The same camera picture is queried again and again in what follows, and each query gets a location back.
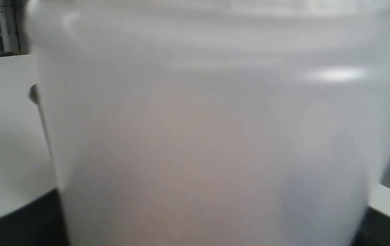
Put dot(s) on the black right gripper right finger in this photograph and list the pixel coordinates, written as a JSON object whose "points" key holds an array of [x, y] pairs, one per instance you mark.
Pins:
{"points": [[375, 228]]}

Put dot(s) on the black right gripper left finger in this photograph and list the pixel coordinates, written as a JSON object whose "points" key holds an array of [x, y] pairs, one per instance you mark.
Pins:
{"points": [[40, 223]]}

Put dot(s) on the translucent squeeze bottle amber liquid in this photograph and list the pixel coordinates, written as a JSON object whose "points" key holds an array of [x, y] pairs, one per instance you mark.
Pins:
{"points": [[214, 122]]}

